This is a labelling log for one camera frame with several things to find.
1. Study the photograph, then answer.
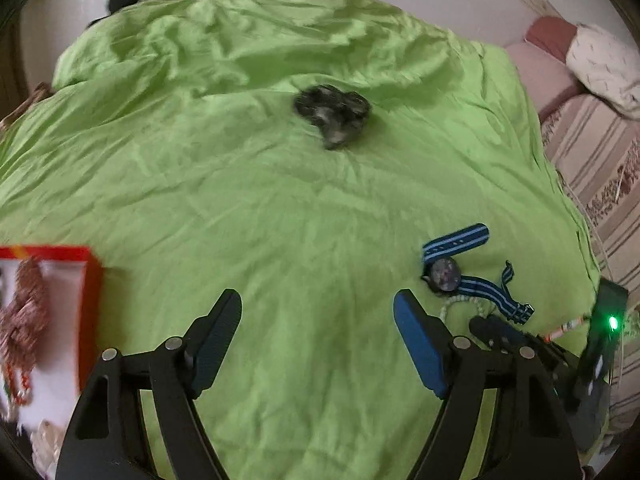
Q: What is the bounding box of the dark grey scrunchie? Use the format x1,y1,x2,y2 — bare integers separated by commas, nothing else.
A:
293,84,371,151

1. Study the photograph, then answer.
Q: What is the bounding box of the striped floral bedding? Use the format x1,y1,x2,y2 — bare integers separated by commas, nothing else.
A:
539,93,640,430

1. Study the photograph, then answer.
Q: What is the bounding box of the pink pillow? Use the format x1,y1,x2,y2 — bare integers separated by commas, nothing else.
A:
506,16,584,122

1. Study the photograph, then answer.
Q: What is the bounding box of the red tray white inside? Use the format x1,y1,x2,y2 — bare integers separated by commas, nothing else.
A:
1,245,103,431

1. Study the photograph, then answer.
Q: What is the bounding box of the red bead bracelet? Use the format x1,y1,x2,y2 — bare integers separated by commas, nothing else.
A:
3,358,34,409

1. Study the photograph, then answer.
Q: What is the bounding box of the pale green bead bracelet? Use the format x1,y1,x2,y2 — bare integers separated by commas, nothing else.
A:
438,292,486,322

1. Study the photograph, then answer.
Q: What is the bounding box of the green bed sheet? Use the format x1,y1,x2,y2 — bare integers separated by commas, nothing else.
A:
1,0,599,479

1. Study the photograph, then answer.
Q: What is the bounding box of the red plaid scrunchie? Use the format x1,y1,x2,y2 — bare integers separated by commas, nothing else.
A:
1,257,49,372

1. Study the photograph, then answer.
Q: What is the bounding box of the white patterned pillow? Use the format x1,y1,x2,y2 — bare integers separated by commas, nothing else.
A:
565,25,640,120

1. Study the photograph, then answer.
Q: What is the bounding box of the blue striped strap watch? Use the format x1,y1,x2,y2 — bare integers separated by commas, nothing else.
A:
421,223,535,325

